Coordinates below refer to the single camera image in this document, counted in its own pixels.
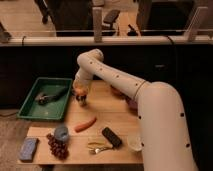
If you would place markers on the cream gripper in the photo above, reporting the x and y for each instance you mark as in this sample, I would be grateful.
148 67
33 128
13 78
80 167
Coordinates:
85 84

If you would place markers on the green plastic tray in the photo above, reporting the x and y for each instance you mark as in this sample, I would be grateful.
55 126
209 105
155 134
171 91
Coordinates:
53 111

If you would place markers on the white cup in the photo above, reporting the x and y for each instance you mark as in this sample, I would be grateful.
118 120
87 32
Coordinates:
133 142

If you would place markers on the orange bowl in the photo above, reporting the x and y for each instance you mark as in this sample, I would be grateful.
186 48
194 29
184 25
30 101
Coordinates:
117 92

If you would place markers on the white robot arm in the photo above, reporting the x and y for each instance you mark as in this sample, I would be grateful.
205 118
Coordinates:
164 134

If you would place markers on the purple bowl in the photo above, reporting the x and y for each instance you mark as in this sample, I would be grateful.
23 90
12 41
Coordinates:
131 103

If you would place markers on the black remote control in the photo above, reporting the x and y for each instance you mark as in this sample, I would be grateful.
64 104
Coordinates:
111 137

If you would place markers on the black tool in tray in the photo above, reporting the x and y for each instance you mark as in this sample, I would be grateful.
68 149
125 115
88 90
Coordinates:
43 99

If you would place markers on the blue grey cup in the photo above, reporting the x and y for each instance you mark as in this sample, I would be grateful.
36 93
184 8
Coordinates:
61 133

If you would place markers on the metal cup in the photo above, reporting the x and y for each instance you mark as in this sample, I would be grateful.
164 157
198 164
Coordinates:
81 99

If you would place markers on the bunch of red grapes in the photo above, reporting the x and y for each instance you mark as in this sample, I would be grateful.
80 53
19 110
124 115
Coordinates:
57 148

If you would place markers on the orange carrot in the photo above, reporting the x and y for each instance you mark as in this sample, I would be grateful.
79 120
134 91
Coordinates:
84 126

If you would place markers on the yellow red apple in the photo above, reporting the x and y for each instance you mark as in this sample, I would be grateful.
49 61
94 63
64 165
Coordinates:
80 92

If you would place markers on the blue sponge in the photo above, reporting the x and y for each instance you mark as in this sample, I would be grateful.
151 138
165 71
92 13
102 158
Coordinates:
28 149

